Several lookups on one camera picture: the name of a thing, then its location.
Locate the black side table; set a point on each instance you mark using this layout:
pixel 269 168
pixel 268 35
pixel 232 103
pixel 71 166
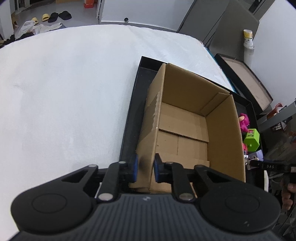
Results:
pixel 245 82

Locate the brown cardboard box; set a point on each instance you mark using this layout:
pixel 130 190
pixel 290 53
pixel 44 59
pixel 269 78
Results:
pixel 191 121

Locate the person's hand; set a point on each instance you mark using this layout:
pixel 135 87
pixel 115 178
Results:
pixel 286 196

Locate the black tray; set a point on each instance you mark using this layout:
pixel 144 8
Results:
pixel 147 70

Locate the pink toy figure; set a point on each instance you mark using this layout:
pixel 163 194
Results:
pixel 243 122

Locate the yellow lid white bottle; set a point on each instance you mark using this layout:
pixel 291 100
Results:
pixel 248 39

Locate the green cube toy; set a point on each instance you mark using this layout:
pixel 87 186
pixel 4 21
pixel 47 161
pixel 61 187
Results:
pixel 252 140

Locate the lavender sofa toy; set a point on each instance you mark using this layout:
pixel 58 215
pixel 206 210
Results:
pixel 257 154

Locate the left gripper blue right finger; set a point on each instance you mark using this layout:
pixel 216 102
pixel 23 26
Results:
pixel 161 170

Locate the orange box on floor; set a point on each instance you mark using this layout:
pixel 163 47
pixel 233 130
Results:
pixel 89 4

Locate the black slipper pair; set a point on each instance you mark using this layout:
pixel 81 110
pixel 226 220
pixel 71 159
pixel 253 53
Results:
pixel 65 15

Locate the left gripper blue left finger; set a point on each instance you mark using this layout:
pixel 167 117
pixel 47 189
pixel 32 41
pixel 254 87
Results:
pixel 132 168

